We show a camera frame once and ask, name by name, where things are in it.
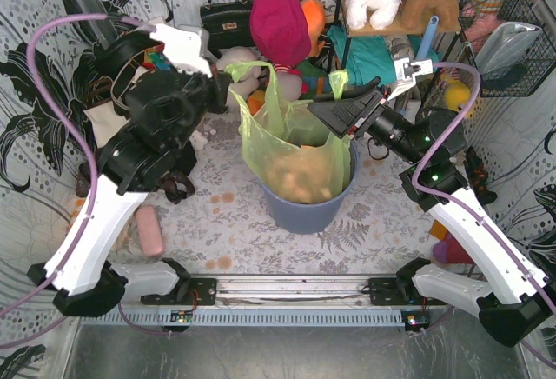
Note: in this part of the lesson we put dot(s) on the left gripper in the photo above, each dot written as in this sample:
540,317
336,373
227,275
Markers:
215,90

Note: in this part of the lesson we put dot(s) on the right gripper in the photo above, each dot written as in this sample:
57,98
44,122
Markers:
362,117

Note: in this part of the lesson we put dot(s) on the green trash bag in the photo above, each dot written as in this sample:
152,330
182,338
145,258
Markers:
280,127

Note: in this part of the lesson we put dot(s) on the blue trash bin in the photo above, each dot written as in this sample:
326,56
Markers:
308,219

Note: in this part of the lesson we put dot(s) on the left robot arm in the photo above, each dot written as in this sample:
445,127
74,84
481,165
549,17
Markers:
165,108

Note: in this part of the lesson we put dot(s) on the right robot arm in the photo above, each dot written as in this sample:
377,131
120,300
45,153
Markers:
441,190

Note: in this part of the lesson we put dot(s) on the magenta cloth bag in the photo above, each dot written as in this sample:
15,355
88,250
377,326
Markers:
280,31

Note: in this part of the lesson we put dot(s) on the cream canvas tote bag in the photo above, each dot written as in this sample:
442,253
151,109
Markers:
105,107

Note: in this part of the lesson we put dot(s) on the cream plush sheep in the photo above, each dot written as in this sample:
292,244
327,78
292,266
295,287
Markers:
248,81

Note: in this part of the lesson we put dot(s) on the teal cloth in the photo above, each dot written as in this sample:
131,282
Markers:
368,57

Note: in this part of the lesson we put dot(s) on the grey patterned sneaker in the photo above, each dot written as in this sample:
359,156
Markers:
399,46

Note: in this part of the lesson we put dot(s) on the black leather handbag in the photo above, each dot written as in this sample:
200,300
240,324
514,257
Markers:
227,24

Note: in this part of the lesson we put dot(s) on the pink plush doll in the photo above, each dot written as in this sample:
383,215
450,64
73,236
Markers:
289,83

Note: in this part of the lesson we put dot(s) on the crumpled brown paper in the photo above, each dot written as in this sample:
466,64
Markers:
308,175

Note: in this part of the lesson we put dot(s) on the orange plush toy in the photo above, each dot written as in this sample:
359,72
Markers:
314,13

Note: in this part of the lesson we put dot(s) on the yellow plush duck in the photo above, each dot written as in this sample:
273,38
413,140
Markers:
456,93

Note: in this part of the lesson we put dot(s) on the black hat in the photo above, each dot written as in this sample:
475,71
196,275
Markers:
109,61

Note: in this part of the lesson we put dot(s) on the pink cylinder toy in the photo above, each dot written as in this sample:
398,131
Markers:
149,231

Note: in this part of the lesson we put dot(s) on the silver foil pouch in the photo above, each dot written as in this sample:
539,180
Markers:
506,46

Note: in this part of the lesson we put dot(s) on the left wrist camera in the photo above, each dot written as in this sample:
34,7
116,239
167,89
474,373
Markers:
184,47

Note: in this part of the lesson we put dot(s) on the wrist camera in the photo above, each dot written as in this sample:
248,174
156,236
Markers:
406,71
184,47

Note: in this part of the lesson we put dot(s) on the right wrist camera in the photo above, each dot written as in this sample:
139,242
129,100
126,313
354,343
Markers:
406,71

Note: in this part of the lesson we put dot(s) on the blue handled mop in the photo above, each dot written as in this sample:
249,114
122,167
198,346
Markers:
427,38

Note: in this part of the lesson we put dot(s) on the brown patterned strap bag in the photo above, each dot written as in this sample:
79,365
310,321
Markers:
175,184

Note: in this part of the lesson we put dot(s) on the black wire basket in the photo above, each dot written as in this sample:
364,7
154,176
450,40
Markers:
524,77

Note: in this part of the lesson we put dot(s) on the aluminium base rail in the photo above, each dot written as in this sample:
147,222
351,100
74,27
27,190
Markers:
345,300

